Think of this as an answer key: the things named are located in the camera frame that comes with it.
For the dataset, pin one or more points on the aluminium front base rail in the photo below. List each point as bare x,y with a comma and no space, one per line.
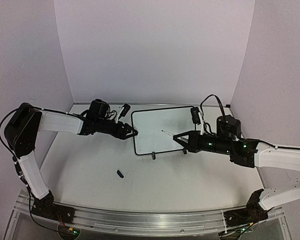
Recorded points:
81,223

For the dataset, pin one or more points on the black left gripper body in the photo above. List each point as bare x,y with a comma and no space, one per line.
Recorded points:
115,132

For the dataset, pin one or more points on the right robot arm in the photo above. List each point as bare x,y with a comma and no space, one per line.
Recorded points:
251,153

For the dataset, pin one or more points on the white whiteboard with black frame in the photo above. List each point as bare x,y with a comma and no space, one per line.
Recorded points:
150,122

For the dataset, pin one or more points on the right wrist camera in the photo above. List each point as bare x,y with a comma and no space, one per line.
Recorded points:
195,115

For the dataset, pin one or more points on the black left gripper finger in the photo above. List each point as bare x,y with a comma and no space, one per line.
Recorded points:
129,130
129,135

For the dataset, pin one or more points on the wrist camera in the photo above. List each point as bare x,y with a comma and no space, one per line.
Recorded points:
123,111
195,115

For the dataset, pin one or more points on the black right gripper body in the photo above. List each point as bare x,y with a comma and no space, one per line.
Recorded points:
190,141

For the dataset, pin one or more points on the blue marker cap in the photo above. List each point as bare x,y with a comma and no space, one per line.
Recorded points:
120,174

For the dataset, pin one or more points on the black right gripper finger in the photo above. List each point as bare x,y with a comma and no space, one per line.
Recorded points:
184,142
184,135

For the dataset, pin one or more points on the white marker pen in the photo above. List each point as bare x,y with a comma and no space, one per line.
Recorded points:
173,134

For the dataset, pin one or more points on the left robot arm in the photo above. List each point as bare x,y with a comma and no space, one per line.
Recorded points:
19,134

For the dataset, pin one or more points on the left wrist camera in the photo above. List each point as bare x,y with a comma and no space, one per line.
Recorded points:
123,111

